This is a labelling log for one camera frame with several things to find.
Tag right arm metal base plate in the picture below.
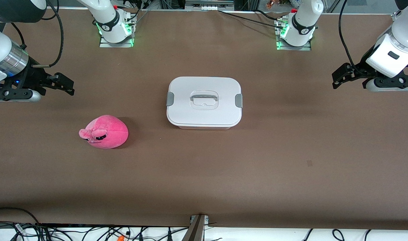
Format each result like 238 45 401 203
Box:
99 33 134 48

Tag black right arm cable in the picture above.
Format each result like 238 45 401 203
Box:
31 0 64 68

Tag looped black cable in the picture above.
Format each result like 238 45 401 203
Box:
0 207 40 225

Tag white box lid grey clips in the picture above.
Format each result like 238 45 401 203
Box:
166 76 243 128

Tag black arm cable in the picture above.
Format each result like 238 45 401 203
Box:
31 0 64 68
338 0 361 72

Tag short black cable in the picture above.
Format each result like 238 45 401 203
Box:
255 9 282 21

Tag grey metal bracket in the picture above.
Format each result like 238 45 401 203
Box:
182 214 210 241

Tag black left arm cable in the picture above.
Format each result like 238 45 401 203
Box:
338 0 361 72

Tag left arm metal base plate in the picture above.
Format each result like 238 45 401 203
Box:
276 37 312 51

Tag pink plush toy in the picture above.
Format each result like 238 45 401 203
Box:
79 115 129 149

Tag white power strip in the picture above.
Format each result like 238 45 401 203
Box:
185 0 235 11

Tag long black cable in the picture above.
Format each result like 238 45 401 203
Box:
218 9 284 30

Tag pink plastic storage box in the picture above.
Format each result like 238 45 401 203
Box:
170 123 239 131

